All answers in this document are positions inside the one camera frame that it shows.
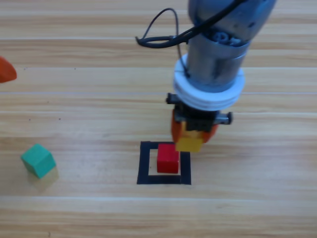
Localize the black tape square outline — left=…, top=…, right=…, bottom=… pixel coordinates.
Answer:
left=136, top=141, right=192, bottom=186

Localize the yellow wooden cube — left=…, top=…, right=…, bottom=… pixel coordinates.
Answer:
left=175, top=130, right=204, bottom=153

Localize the red wooden cube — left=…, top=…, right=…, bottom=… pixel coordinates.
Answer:
left=157, top=143, right=180, bottom=174

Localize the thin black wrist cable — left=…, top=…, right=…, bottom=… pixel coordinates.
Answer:
left=143, top=8, right=190, bottom=76

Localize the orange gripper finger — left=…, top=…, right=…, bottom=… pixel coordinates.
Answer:
left=0, top=56, right=18, bottom=84

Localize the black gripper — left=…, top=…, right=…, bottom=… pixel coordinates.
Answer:
left=165, top=92, right=234, bottom=147

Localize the green wooden cube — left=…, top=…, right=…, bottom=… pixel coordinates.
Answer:
left=20, top=143, right=56, bottom=179

